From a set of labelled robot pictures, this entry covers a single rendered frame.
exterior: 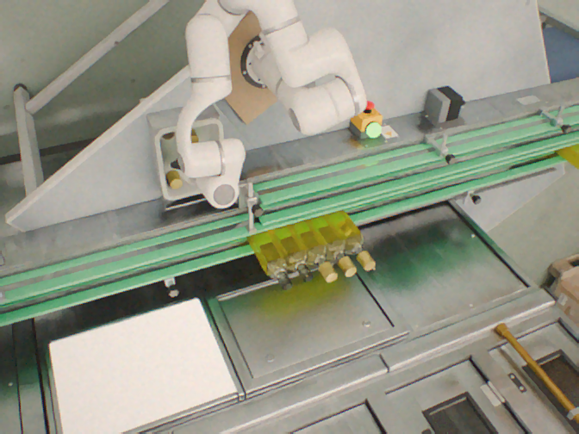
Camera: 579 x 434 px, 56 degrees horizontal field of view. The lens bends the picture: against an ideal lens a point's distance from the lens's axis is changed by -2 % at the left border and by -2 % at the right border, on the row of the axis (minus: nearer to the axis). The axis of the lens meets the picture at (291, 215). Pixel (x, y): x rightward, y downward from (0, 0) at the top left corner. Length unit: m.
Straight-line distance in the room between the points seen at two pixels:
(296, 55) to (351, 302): 0.72
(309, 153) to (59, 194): 0.69
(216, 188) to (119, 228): 0.41
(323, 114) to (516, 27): 0.92
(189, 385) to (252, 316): 0.26
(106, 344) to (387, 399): 0.72
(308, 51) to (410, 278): 0.81
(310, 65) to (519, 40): 0.96
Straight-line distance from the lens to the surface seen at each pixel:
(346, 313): 1.56
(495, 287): 1.78
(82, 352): 1.54
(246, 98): 1.50
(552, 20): 2.85
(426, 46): 1.75
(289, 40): 1.20
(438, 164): 1.80
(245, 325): 1.52
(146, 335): 1.53
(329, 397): 1.43
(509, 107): 2.00
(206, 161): 1.19
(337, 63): 1.23
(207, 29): 1.18
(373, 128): 1.65
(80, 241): 1.54
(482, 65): 1.94
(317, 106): 1.21
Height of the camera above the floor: 1.99
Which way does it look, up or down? 42 degrees down
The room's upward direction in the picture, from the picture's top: 147 degrees clockwise
